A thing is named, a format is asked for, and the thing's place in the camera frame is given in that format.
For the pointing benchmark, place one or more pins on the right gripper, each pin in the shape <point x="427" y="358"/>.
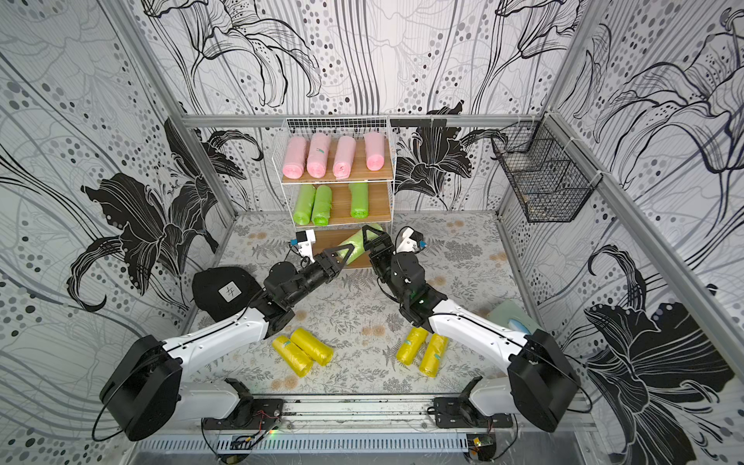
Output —
<point x="383" y="256"/>

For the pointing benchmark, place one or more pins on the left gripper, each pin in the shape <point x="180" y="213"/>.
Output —
<point x="327" y="263"/>

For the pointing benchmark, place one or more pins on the green trash bag roll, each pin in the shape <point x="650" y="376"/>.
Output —
<point x="357" y="241"/>
<point x="304" y="204"/>
<point x="359" y="204"/>
<point x="321" y="212"/>

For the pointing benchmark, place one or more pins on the pink trash bag roll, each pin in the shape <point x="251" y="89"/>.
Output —
<point x="295" y="158"/>
<point x="344" y="157"/>
<point x="374" y="144"/>
<point x="318" y="153"/>

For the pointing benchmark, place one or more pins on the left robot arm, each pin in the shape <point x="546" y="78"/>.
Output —
<point x="153" y="386"/>

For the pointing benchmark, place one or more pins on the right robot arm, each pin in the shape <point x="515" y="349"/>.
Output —
<point x="538" y="383"/>

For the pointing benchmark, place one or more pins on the yellow trash bag roll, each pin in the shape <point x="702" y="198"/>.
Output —
<point x="410" y="347"/>
<point x="435" y="350"/>
<point x="298" y="360"/>
<point x="312" y="346"/>

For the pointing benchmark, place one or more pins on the black baseball cap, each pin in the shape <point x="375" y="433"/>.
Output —
<point x="222" y="292"/>

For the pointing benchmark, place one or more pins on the green tissue box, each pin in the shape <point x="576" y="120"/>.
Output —
<point x="509" y="314"/>

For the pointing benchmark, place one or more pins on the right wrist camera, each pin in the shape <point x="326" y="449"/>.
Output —
<point x="410" y="240"/>

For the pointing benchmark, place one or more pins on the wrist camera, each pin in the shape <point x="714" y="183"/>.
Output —
<point x="410" y="240"/>
<point x="303" y="243"/>

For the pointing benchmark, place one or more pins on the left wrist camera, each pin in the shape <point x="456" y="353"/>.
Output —
<point x="303" y="243"/>

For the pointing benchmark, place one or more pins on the white wire wooden shelf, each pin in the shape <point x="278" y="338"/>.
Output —
<point x="380" y="183"/>

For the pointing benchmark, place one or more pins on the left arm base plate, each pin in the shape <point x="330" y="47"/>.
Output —
<point x="258" y="414"/>

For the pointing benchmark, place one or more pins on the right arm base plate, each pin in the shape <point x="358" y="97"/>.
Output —
<point x="453" y="413"/>

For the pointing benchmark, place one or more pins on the white slotted cable duct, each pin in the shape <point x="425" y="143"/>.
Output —
<point x="312" y="443"/>

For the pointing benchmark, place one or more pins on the black wire wall basket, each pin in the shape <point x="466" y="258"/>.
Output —
<point x="546" y="181"/>

